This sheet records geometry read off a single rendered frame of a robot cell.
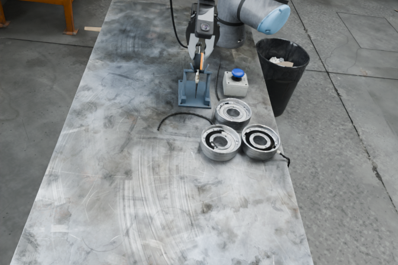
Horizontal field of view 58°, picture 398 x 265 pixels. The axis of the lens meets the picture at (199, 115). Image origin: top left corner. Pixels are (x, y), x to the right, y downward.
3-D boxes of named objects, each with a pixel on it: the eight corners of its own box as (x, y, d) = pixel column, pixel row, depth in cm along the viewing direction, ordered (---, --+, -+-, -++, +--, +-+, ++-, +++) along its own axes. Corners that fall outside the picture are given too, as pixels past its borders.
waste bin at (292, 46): (293, 123, 233) (316, 70, 205) (243, 119, 230) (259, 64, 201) (283, 91, 259) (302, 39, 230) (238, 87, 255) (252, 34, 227)
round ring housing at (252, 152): (232, 151, 96) (235, 140, 93) (247, 129, 103) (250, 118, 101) (268, 168, 93) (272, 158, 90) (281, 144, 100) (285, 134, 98)
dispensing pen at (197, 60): (191, 97, 105) (196, 40, 103) (190, 97, 109) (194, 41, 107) (198, 98, 105) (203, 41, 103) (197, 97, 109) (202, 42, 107)
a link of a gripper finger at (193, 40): (193, 51, 110) (200, 25, 105) (193, 61, 106) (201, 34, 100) (183, 49, 110) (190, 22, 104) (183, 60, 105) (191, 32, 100)
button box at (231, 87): (245, 97, 115) (249, 85, 111) (224, 95, 114) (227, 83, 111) (243, 82, 121) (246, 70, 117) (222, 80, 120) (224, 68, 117)
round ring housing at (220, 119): (254, 128, 104) (258, 118, 101) (223, 135, 100) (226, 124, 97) (238, 105, 111) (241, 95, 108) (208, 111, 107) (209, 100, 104)
